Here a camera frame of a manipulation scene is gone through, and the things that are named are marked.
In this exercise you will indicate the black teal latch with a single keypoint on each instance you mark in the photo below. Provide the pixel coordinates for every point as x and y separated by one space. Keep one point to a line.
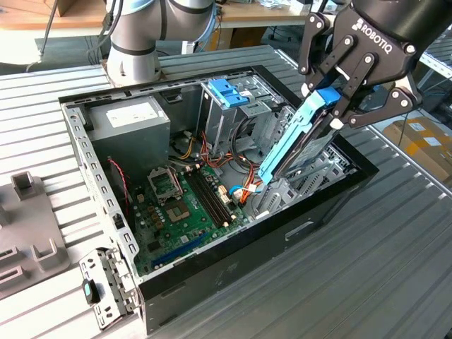
92 293

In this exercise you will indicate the blue expansion slot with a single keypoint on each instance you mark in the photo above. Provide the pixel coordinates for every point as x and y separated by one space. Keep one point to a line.
180 249

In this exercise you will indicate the grey metal drive cage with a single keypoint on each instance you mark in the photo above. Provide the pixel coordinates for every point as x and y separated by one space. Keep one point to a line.
215 123

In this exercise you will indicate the grey metal rear bracket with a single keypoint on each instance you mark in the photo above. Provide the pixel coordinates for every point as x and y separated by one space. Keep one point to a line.
113 279

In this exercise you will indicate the metal slat table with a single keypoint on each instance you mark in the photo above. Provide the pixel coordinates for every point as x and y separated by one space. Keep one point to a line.
438 60

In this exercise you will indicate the brown cardboard box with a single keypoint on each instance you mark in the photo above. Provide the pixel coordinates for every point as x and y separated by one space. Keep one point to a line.
243 37
70 7

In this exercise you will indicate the green motherboard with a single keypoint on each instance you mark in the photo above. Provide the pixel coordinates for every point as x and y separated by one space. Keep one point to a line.
166 236

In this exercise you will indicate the black RAM slot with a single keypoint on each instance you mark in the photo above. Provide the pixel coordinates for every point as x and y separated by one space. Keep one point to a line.
207 201
216 196

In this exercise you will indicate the wooden desk white legs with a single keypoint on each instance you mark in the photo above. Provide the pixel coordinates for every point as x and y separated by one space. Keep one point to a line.
247 16

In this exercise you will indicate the grey power supply unit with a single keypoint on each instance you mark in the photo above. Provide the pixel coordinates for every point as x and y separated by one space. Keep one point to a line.
130 141

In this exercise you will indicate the cardboard box yellow tape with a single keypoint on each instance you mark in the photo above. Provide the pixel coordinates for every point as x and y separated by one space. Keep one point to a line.
423 148

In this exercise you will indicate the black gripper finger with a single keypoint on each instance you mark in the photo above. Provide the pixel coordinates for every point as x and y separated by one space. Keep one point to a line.
310 46
385 106

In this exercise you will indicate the installed blue disk carrier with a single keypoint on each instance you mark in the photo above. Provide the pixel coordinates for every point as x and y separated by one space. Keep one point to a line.
224 90

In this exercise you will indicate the grey parts rack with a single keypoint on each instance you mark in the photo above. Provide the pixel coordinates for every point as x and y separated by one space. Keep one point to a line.
30 226

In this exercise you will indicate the CPU socket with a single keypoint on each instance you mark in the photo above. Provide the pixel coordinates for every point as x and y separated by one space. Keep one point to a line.
178 212

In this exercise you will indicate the hard disk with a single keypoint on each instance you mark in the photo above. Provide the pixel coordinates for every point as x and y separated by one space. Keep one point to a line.
284 148

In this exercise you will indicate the grey metal disk bay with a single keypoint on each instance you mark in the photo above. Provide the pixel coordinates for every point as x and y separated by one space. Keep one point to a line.
279 197

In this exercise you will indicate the black PC case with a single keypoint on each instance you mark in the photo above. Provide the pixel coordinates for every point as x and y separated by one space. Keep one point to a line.
247 268

